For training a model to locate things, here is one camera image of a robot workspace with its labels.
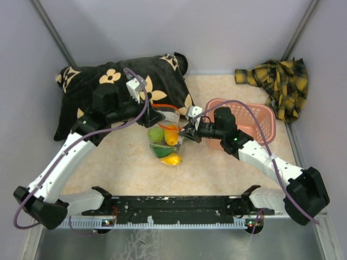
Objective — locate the black floral pillow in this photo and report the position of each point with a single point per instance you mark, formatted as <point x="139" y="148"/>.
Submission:
<point x="163" y="74"/>

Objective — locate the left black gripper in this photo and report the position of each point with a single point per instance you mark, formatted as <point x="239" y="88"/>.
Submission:
<point x="153" y="116"/>

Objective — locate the yellow plaid cloth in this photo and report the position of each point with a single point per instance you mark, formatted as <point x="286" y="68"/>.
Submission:
<point x="285" y="82"/>

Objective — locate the green bumpy toy fruit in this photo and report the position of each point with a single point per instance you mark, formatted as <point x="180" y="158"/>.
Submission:
<point x="155" y="134"/>

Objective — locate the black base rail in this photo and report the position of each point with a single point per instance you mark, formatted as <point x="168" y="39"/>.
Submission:
<point x="176" y="209"/>

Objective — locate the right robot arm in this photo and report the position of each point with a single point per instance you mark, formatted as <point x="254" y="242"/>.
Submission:
<point x="303" y="193"/>

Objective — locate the yellow toy mango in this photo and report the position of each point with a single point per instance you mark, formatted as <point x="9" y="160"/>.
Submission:
<point x="173" y="159"/>

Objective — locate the orange toy fruit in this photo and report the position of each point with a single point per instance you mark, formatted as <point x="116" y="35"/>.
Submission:
<point x="171" y="135"/>

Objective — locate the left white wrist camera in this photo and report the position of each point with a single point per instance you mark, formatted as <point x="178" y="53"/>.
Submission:
<point x="134" y="88"/>

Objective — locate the pink plastic basket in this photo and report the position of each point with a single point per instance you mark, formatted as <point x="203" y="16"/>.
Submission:
<point x="245" y="121"/>

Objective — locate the watermelon slice toy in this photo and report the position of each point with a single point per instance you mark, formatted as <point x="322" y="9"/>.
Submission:
<point x="161" y="151"/>

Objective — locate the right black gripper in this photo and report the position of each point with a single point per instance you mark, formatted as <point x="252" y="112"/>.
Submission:
<point x="192" y="132"/>

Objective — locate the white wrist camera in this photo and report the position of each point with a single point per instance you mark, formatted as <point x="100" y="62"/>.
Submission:
<point x="134" y="88"/>
<point x="194" y="111"/>

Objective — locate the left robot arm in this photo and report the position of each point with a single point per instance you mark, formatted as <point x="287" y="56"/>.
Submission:
<point x="42" y="199"/>

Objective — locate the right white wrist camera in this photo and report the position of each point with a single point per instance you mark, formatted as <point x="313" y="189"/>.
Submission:
<point x="194" y="111"/>

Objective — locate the clear zip top bag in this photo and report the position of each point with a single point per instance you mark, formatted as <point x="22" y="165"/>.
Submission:
<point x="165" y="143"/>

